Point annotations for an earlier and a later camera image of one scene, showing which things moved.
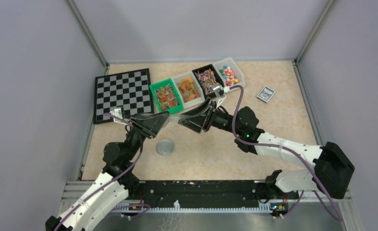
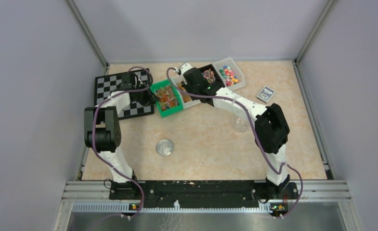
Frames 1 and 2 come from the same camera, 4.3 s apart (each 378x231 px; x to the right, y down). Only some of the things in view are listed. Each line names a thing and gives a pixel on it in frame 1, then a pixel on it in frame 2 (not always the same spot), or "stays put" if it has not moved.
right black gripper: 196,121 → 186,85
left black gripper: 152,123 → 149,95
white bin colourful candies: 229,73 stays put
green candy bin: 166,96 stays put
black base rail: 210,192 stays put
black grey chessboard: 131,90 stays put
